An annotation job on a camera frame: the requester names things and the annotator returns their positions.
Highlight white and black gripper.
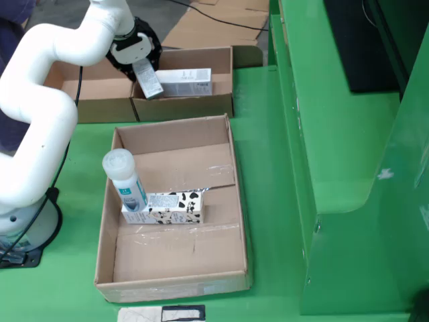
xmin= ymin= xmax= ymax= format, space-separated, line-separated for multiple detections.
xmin=106 ymin=32 xmax=164 ymax=81

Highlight red-brown product box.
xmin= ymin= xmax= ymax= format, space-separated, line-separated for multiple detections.
xmin=132 ymin=60 xmax=165 ymax=101

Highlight plain open cardboard box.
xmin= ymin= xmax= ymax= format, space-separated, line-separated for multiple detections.
xmin=43 ymin=50 xmax=140 ymax=124

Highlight white product box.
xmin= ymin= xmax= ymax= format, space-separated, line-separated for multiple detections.
xmin=156 ymin=68 xmax=214 ymax=98

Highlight cardboard box with olive flap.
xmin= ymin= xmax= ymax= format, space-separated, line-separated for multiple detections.
xmin=129 ymin=36 xmax=264 ymax=122

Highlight flattened cardboard sheets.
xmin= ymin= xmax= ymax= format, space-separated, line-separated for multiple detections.
xmin=160 ymin=0 xmax=271 ymax=50

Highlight shallow cardboard tray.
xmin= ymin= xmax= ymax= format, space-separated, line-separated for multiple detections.
xmin=95 ymin=113 xmax=252 ymax=305

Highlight white bottle teal label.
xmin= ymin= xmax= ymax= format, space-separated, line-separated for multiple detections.
xmin=102 ymin=148 xmax=149 ymax=214

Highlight person in purple shirt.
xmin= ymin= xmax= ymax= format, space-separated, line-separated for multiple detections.
xmin=0 ymin=0 xmax=38 ymax=154

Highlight cow print carton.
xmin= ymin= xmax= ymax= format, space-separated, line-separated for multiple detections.
xmin=121 ymin=191 xmax=204 ymax=225

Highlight green metal shelf unit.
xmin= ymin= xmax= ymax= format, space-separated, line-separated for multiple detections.
xmin=267 ymin=0 xmax=429 ymax=316

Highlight crumpled white paper sheet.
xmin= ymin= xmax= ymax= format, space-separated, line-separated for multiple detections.
xmin=117 ymin=307 xmax=164 ymax=322

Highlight white printed paper card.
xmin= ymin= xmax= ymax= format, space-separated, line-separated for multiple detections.
xmin=160 ymin=304 xmax=206 ymax=322

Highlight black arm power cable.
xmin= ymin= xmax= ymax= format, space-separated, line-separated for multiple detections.
xmin=0 ymin=65 xmax=84 ymax=264

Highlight thin black floor cable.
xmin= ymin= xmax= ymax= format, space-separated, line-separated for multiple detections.
xmin=167 ymin=0 xmax=269 ymax=32

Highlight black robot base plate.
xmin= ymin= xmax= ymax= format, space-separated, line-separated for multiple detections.
xmin=0 ymin=187 xmax=64 ymax=269

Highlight grey cable plug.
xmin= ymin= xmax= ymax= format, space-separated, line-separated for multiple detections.
xmin=0 ymin=250 xmax=27 ymax=266

